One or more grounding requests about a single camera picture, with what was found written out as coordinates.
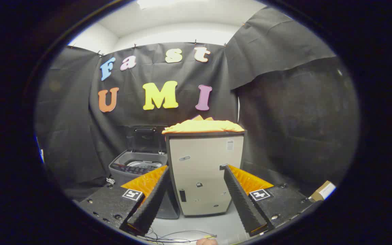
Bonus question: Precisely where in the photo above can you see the orange polo shirt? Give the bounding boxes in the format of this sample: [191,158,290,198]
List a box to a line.
[162,115,245,135]

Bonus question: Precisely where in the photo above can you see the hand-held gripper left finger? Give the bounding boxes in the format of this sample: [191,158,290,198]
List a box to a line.
[78,165,171,237]

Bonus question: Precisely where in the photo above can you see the beige cabinet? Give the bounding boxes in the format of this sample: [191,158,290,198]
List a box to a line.
[165,130,247,217]

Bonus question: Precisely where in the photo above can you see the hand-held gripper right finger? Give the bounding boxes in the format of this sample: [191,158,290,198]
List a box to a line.
[223,164,321,237]

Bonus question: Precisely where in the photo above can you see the grey washing machine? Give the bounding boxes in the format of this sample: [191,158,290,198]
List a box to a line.
[109,150,180,219]

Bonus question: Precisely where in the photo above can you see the cardboard box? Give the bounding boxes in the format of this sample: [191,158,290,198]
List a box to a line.
[310,180,337,202]

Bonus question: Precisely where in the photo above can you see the dark washing machine lid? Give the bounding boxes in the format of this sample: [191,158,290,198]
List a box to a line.
[126,125,168,153]

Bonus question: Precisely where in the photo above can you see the thin floor cables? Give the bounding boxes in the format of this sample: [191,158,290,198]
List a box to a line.
[136,226,217,244]

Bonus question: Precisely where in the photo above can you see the black backdrop cloth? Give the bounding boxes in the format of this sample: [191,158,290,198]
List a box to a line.
[34,7,360,201]

